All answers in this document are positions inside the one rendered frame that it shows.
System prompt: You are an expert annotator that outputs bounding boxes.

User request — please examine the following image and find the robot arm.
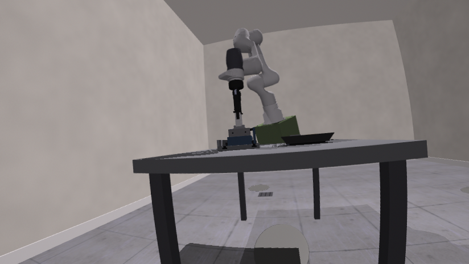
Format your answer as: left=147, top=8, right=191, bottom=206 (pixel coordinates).
left=219, top=28, right=286, bottom=125

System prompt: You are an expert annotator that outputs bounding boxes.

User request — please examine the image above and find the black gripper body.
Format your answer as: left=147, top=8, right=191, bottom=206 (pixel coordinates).
left=229, top=80, right=244, bottom=91

